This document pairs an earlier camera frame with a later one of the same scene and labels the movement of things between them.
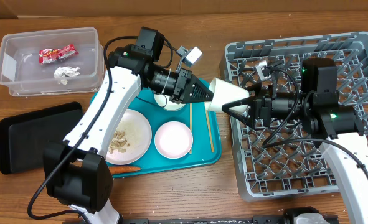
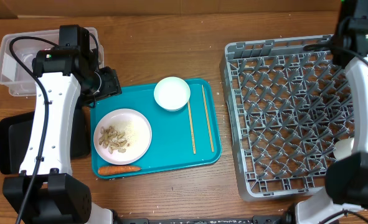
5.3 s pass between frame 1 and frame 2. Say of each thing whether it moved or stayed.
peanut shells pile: stayed
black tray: stayed
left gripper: moved
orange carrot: stayed
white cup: moved
